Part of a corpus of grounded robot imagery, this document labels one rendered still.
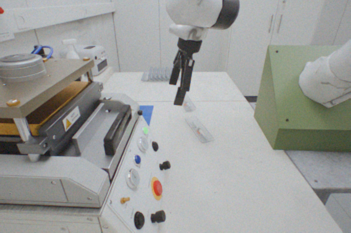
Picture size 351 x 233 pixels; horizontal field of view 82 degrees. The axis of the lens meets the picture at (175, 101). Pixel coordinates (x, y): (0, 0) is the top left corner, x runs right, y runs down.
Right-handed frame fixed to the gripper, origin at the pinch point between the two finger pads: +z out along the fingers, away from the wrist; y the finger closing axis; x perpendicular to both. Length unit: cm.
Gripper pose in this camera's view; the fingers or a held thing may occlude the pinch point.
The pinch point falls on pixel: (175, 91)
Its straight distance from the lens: 74.4
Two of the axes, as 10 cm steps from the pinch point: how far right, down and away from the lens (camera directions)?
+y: -1.4, -5.8, 8.0
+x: -9.6, -1.2, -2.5
